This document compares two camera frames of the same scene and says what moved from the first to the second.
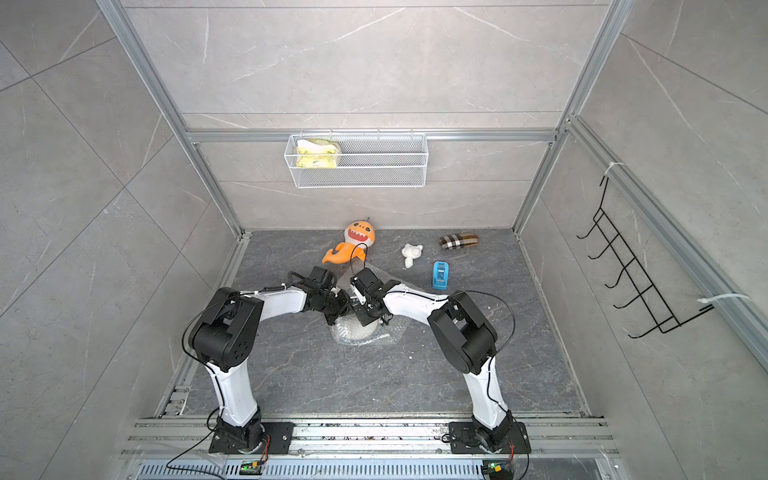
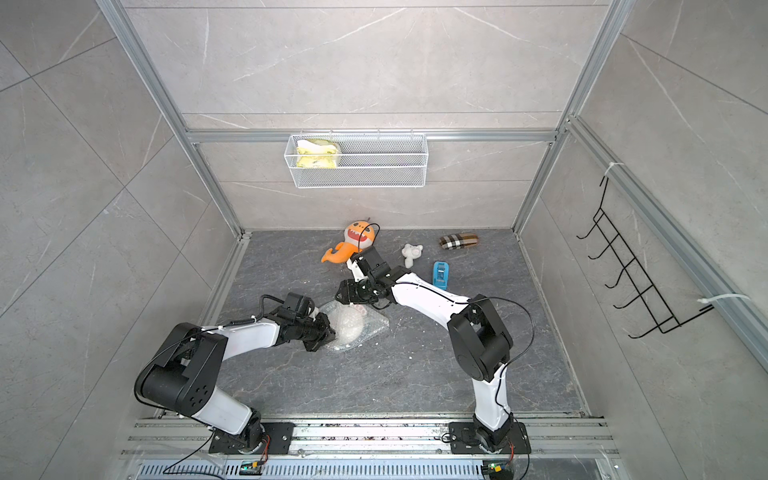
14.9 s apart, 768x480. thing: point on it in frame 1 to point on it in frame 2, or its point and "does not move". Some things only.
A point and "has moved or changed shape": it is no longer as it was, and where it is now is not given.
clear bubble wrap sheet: (349, 329) has moved or changed shape
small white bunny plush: (410, 252) does not move
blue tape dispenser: (441, 275) does not move
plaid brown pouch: (459, 241) does not move
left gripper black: (346, 304) to (327, 334)
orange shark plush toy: (358, 235) does not move
